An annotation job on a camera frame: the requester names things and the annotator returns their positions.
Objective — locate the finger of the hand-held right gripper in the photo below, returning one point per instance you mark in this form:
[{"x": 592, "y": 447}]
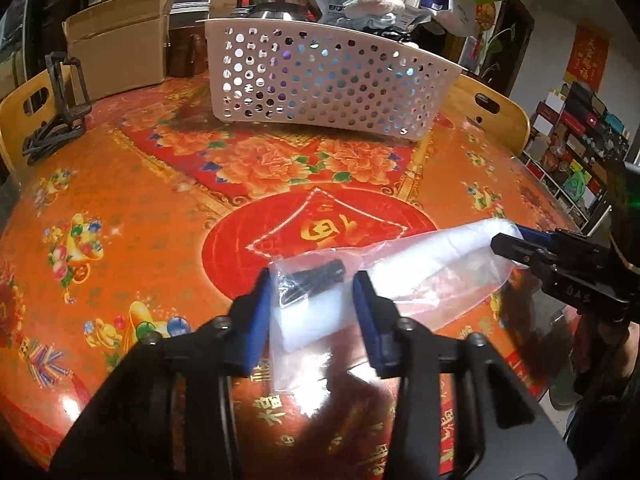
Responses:
[
  {"x": 532, "y": 236},
  {"x": 510, "y": 249}
]

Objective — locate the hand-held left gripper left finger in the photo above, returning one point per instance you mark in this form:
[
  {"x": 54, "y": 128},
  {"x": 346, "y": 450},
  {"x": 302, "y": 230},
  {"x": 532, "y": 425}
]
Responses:
[{"x": 256, "y": 320}]

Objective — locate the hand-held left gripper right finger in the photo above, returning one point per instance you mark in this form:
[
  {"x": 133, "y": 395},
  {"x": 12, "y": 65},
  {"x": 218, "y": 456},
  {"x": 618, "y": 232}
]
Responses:
[{"x": 367, "y": 320}]

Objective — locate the clear bag with white foam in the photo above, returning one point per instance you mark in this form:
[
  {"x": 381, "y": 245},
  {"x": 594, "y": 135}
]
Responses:
[{"x": 425, "y": 265}]

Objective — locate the white perforated plastic basket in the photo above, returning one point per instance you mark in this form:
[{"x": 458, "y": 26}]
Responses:
[{"x": 330, "y": 80}]

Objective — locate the small black part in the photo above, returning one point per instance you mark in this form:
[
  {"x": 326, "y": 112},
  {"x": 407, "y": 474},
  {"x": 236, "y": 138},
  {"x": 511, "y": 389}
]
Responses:
[{"x": 312, "y": 280}]

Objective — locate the shelf of boxes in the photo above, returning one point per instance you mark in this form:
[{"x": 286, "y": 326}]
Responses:
[{"x": 575, "y": 155}]

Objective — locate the wooden chair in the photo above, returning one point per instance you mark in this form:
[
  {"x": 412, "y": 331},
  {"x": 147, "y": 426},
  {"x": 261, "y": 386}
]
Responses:
[
  {"x": 495, "y": 115},
  {"x": 22, "y": 115}
]

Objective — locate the potted plant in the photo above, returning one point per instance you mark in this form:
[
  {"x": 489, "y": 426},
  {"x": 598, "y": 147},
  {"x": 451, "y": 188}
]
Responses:
[{"x": 492, "y": 47}]

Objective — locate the white plastic packet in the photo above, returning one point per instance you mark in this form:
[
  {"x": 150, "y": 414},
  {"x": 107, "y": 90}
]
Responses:
[{"x": 415, "y": 12}]

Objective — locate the brown mug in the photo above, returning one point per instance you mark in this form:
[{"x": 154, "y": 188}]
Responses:
[{"x": 187, "y": 52}]

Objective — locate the black phone stand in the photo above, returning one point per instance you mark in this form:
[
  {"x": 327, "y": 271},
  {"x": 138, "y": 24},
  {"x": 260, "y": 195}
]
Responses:
[{"x": 60, "y": 105}]

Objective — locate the open cardboard box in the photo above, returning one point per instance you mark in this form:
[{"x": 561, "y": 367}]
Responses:
[{"x": 117, "y": 45}]

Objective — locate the red wall banner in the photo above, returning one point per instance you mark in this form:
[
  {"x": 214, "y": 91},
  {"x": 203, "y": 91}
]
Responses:
[{"x": 587, "y": 60}]

